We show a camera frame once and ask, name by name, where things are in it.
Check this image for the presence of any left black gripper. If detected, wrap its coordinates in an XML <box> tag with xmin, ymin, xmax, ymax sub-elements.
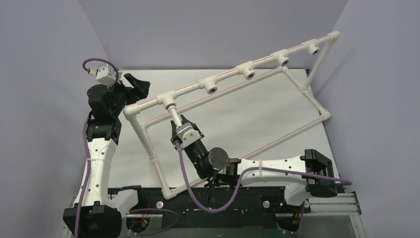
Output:
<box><xmin>104</xmin><ymin>73</ymin><xmax>150</xmax><ymax>117</ymax></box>

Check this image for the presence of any white plastic water faucet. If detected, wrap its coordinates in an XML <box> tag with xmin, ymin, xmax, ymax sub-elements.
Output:
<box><xmin>166</xmin><ymin>104</ymin><xmax>183</xmax><ymax>128</ymax></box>

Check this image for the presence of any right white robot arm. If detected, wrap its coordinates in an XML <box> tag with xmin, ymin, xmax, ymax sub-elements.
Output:
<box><xmin>171</xmin><ymin>118</ymin><xmax>341</xmax><ymax>213</ymax></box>

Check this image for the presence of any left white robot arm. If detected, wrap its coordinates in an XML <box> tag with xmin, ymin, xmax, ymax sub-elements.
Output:
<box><xmin>63</xmin><ymin>73</ymin><xmax>151</xmax><ymax>238</ymax></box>

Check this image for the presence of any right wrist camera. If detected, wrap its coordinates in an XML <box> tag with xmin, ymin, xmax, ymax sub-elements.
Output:
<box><xmin>175</xmin><ymin>122</ymin><xmax>203</xmax><ymax>149</ymax></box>

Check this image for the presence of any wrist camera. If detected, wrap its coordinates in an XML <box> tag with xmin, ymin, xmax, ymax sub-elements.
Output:
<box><xmin>96</xmin><ymin>64</ymin><xmax>116</xmax><ymax>87</ymax></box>
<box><xmin>175</xmin><ymin>122</ymin><xmax>203</xmax><ymax>149</ymax></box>

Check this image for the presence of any white PVC pipe frame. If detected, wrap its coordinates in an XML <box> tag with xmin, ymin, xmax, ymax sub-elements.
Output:
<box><xmin>123</xmin><ymin>31</ymin><xmax>340</xmax><ymax>200</ymax></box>

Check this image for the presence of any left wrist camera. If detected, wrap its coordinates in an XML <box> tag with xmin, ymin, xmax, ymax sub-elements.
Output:
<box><xmin>96</xmin><ymin>64</ymin><xmax>116</xmax><ymax>87</ymax></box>

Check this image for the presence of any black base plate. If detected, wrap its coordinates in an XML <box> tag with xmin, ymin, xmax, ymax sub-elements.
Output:
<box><xmin>108</xmin><ymin>185</ymin><xmax>311</xmax><ymax>232</ymax></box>

